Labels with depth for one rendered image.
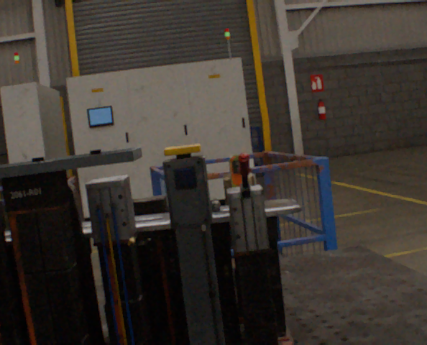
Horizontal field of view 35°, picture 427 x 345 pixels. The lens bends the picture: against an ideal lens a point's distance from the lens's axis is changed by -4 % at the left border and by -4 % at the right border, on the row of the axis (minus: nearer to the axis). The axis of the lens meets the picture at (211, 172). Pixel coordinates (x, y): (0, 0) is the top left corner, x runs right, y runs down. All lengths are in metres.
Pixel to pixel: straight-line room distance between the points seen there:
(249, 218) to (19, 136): 8.18
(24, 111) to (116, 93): 1.28
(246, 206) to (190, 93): 8.14
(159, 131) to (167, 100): 0.42
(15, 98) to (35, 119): 0.41
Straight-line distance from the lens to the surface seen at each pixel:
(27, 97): 9.37
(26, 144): 9.37
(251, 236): 1.30
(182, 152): 1.13
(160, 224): 1.42
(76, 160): 1.11
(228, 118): 9.48
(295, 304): 1.81
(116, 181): 1.30
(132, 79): 9.36
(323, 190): 3.44
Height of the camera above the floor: 1.20
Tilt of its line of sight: 4 degrees down
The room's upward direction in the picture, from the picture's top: 7 degrees counter-clockwise
